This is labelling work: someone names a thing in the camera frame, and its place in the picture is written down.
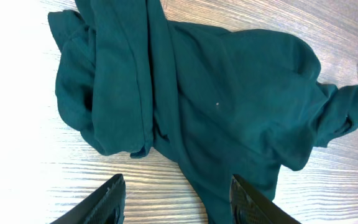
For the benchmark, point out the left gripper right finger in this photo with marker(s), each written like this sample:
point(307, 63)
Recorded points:
point(249, 206)

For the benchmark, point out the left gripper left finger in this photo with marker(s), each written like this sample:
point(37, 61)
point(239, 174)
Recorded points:
point(104, 206)

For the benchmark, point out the black t-shirt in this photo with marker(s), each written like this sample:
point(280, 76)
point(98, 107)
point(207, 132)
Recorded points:
point(215, 102)

